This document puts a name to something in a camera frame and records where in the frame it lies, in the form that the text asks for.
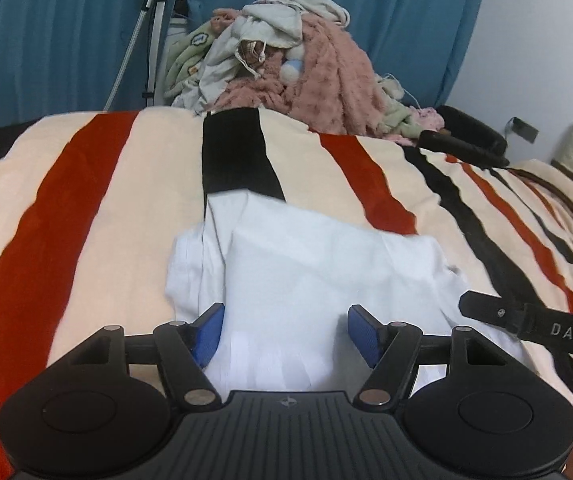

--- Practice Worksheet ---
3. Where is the small pink cloth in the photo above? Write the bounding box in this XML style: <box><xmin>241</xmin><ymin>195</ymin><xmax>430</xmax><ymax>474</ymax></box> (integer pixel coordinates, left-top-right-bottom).
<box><xmin>411</xmin><ymin>107</ymin><xmax>444</xmax><ymax>133</ymax></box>

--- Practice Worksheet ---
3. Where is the beige garment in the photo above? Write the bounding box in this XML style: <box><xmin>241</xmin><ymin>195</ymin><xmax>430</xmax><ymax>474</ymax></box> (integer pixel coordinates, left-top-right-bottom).
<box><xmin>254</xmin><ymin>0</ymin><xmax>351</xmax><ymax>26</ymax></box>

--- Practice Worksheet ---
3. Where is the green patterned blanket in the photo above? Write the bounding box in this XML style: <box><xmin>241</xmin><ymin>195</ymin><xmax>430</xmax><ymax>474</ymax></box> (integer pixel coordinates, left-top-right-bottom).
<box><xmin>164</xmin><ymin>20</ymin><xmax>217</xmax><ymax>106</ymax></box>

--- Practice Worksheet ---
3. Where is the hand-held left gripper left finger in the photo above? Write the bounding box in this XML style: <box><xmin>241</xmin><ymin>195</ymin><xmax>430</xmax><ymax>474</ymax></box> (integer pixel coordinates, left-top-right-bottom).
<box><xmin>64</xmin><ymin>302</ymin><xmax>226</xmax><ymax>409</ymax></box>

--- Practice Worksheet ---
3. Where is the white t-shirt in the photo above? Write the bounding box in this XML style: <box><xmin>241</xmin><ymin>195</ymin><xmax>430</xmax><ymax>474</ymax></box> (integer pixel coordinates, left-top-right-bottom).
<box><xmin>165</xmin><ymin>189</ymin><xmax>527</xmax><ymax>393</ymax></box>

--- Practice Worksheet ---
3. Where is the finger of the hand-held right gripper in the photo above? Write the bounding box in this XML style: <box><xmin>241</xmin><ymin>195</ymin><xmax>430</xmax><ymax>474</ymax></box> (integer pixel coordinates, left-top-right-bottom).
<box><xmin>459</xmin><ymin>290</ymin><xmax>527</xmax><ymax>333</ymax></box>

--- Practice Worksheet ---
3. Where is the blue curtain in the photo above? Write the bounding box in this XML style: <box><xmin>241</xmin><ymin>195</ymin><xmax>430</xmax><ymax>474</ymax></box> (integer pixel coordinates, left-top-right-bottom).
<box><xmin>186</xmin><ymin>0</ymin><xmax>492</xmax><ymax>111</ymax></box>
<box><xmin>0</xmin><ymin>0</ymin><xmax>187</xmax><ymax>133</ymax></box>

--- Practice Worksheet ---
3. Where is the white and blue plush toy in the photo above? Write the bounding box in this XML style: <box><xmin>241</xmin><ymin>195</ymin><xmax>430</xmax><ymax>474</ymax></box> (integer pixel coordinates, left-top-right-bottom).
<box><xmin>281</xmin><ymin>57</ymin><xmax>304</xmax><ymax>83</ymax></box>

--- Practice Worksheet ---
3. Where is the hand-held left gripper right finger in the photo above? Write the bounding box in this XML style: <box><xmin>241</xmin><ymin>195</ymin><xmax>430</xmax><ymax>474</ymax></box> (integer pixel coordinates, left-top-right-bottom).
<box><xmin>349</xmin><ymin>304</ymin><xmax>509</xmax><ymax>409</ymax></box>

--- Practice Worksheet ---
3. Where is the pale green cloth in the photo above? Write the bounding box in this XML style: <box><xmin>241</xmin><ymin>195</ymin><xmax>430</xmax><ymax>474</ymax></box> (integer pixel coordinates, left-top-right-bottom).
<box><xmin>376</xmin><ymin>77</ymin><xmax>422</xmax><ymax>138</ymax></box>

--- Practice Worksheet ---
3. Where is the black wall socket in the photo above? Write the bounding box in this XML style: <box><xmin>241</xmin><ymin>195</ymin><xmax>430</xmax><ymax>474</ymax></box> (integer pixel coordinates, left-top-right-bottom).
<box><xmin>509</xmin><ymin>116</ymin><xmax>539</xmax><ymax>143</ymax></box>

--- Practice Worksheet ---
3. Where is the black padded chair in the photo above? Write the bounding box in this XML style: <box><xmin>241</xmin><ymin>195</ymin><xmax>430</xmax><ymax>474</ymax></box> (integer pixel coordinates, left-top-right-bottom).
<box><xmin>416</xmin><ymin>105</ymin><xmax>509</xmax><ymax>168</ymax></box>

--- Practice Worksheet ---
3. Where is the striped fleece blanket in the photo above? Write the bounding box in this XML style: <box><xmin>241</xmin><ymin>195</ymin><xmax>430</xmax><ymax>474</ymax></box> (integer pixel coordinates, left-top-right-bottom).
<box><xmin>0</xmin><ymin>107</ymin><xmax>573</xmax><ymax>480</ymax></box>

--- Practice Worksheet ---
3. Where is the grey hoodie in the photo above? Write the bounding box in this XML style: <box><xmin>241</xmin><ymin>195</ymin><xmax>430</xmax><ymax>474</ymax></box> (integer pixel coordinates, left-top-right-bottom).
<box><xmin>194</xmin><ymin>4</ymin><xmax>303</xmax><ymax>113</ymax></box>

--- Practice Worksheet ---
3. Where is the garment steamer stand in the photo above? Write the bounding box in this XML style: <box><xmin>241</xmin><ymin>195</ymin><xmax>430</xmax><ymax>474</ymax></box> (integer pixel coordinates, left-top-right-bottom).
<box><xmin>104</xmin><ymin>0</ymin><xmax>170</xmax><ymax>111</ymax></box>

